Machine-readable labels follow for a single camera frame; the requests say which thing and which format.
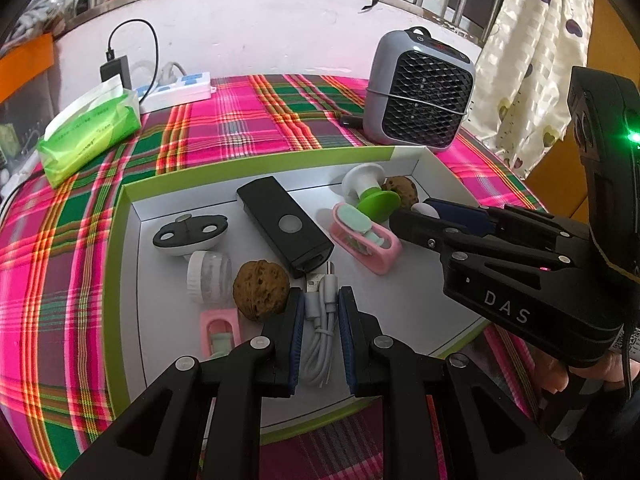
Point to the white oval plastic piece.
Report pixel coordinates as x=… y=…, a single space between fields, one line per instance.
x=424 y=209

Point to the black charger adapter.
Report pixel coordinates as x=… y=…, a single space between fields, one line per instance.
x=116 y=70

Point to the green tissue pack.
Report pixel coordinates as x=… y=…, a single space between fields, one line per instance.
x=90 y=130

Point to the white power strip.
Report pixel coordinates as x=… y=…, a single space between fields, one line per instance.
x=175 y=92

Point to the black rectangular device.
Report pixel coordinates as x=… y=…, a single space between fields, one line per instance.
x=270 y=205

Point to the grey desktop fan heater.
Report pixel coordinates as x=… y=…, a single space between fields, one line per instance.
x=395 y=60

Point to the person's right forearm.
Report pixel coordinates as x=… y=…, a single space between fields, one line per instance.
x=600 y=420

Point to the clear bin with orange lid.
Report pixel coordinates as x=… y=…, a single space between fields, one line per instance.
x=25 y=65

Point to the pink green plaid tablecloth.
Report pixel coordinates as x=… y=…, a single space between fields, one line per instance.
x=75 y=260

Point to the pink clip with green pad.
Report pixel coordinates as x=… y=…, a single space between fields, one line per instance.
x=370 y=245
x=220 y=322

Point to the white round plastic jar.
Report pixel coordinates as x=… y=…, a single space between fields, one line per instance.
x=210 y=277

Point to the wooden cabinet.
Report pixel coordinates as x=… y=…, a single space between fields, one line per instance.
x=615 y=35

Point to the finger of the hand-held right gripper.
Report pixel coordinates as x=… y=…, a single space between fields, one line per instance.
x=465 y=217
x=420 y=230

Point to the green and white cardboard box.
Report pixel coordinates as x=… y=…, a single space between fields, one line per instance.
x=165 y=335

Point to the green and white suction holder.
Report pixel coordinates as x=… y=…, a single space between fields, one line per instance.
x=375 y=205

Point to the black round device white buttons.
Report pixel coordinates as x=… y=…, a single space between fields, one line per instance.
x=190 y=232

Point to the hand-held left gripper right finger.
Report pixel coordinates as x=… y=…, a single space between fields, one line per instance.
x=347 y=340

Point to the brown walnut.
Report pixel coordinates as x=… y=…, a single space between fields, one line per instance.
x=402 y=187
x=260 y=287

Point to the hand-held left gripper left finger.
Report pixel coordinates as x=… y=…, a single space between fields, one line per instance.
x=295 y=340

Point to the cream curtain with purple dots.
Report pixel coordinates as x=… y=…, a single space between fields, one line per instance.
x=530 y=60

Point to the person's right hand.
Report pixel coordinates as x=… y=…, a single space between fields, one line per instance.
x=552 y=377

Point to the white work gloves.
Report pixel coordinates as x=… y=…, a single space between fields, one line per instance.
x=35 y=15

